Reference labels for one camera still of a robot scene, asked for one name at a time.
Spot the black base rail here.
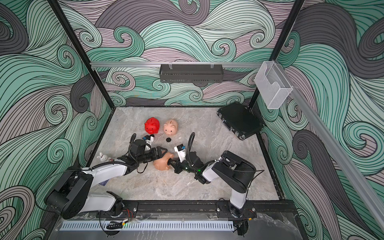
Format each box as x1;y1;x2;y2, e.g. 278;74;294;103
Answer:
98;199;298;219

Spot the white slotted cable duct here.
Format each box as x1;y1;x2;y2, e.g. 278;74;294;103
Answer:
60;221;235;231

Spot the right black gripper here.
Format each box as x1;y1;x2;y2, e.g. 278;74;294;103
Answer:
168;157;199;175

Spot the pink piggy bank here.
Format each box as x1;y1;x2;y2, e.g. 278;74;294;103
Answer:
163;119;178;136
154;152;174;171

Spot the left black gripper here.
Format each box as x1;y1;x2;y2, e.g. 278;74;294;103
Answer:
137;147;168;166

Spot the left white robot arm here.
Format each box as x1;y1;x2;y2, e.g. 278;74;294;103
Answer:
44;139;168;220

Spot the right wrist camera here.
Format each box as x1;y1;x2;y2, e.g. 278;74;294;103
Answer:
174;144;187;163

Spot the clear acrylic wall holder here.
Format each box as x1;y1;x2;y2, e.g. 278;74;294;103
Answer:
255;61;293;110

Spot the pink white bunny toy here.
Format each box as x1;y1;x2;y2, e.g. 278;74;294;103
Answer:
97;153;114;163

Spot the aluminium rail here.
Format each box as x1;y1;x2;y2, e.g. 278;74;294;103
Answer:
275;62;384;230
90;61;262;69

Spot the black wall tray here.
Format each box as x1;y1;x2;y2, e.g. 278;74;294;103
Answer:
159;65;224;84

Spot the blue card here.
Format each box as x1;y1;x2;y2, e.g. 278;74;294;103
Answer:
99;180;108;186

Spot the aluminium right rail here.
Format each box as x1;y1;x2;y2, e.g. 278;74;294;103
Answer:
275;62;384;230

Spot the black case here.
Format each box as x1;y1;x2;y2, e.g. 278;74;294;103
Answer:
217;102;263;141

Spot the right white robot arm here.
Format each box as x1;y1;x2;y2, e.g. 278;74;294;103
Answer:
167;151;257;211

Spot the aluminium back rail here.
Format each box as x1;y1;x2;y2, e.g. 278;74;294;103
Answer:
90;61;262;69

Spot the red piggy bank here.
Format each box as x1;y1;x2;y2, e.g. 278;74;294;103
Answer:
145;117;160;135

